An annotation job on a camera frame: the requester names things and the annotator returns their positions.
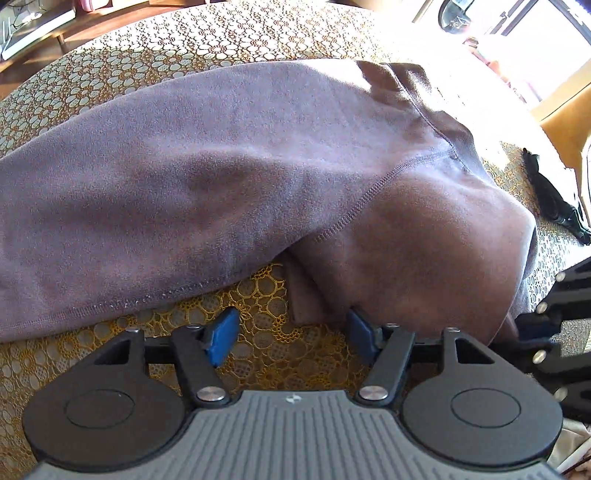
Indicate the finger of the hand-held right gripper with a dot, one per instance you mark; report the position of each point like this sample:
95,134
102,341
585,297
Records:
572,369
572,290

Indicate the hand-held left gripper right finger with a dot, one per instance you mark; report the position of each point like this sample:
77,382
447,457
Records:
362,340

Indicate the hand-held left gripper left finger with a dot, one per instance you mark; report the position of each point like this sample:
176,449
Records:
221,338

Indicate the mauve fleece garment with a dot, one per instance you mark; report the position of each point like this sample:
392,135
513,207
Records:
231,184

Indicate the black cloth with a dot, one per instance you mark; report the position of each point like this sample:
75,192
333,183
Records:
549,198

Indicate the yellow chair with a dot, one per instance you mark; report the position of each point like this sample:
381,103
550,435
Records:
565,129

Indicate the floral lace tablecloth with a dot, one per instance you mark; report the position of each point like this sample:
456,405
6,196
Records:
231,41

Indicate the dark round object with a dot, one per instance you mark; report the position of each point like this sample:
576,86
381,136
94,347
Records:
457,16

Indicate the white flat board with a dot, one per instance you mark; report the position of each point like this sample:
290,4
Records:
37,32

